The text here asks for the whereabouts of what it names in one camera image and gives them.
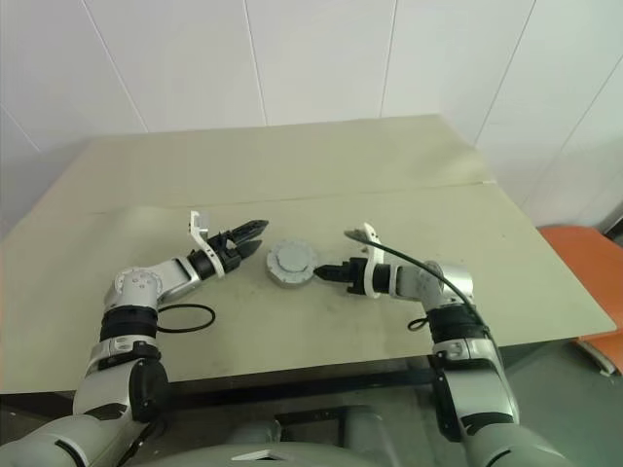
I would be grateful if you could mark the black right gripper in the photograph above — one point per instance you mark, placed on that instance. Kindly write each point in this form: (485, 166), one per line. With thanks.
(354, 275)

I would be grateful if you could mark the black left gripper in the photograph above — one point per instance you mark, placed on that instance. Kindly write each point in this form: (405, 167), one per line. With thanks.
(229, 250)

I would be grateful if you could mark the grey round metal part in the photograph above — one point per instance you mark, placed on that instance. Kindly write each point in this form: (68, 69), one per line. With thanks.
(292, 258)

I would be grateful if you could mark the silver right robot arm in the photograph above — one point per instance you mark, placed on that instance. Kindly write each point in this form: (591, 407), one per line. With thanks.
(452, 279)

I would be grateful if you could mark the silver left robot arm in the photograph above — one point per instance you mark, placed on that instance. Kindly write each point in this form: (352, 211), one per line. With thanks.
(141, 282)

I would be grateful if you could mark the grey robot torso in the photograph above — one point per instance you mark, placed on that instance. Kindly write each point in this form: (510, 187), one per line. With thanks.
(292, 455)

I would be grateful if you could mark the orange chair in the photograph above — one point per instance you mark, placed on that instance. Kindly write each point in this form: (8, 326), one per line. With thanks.
(584, 272)

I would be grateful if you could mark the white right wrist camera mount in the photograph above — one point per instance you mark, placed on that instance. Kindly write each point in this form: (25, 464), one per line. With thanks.
(369, 233)

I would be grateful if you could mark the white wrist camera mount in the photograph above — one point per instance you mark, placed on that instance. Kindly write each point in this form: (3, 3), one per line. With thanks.
(369, 233)
(197, 228)

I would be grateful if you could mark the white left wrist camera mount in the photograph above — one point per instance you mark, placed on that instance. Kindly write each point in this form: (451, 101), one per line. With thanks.
(197, 228)

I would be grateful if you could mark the black table frame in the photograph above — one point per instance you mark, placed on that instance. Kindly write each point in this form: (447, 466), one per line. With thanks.
(292, 382)

